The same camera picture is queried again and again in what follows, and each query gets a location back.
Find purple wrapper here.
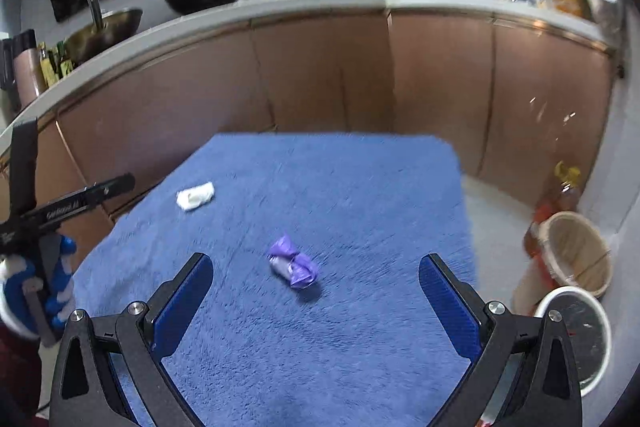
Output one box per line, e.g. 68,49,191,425
267,235,319,291

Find brass pot with handle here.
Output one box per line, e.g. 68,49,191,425
65,0,143,66

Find woven wicker basket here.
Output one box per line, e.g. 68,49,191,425
538,211,613,299

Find white rimmed trash bin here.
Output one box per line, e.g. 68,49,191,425
535,286,612,398

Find white crumpled tissue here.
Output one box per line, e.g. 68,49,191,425
176,182,215,212

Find cooking oil bottle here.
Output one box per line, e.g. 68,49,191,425
512,161,582,315

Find dark red right sleeve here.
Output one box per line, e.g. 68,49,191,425
1,324,49,426

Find left hand blue white glove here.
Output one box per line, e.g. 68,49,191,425
1,233,76,340

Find blue towel mat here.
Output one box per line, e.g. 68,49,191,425
75,134,476,426

